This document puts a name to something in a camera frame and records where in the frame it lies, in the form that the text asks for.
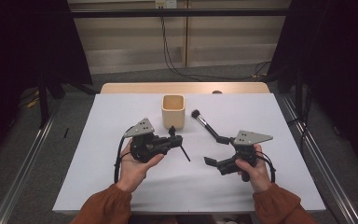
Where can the large black makeup brush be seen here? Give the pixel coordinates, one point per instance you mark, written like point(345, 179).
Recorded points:
point(206, 126)

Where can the person's right hand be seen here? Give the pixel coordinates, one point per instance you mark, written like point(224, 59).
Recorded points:
point(259, 174)

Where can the metal floor rail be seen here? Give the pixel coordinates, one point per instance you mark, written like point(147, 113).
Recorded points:
point(24, 174)
point(323, 168)

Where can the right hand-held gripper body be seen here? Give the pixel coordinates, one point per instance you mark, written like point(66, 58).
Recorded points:
point(244, 152)

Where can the small black floor scrap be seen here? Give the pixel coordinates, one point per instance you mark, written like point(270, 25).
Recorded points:
point(66, 132)

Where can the black horizontal bar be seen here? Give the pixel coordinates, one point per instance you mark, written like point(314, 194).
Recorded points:
point(199, 12)

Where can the person's left hand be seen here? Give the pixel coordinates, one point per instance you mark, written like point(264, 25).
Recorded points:
point(133, 171)

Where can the cream square cup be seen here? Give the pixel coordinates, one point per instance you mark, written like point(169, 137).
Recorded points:
point(173, 116)

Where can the white table sheet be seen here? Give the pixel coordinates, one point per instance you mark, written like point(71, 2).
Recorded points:
point(199, 189)

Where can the black metal stand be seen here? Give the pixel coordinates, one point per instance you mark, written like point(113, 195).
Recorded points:
point(43, 105)

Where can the wooden table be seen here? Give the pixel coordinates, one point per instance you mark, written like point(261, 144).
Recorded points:
point(167, 87)

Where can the white wall socket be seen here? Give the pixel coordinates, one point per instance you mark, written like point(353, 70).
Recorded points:
point(166, 3)

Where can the black curtain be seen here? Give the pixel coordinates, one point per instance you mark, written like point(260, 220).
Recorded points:
point(338, 62)
point(21, 46)

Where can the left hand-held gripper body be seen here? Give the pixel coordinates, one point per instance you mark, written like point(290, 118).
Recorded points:
point(146, 149)

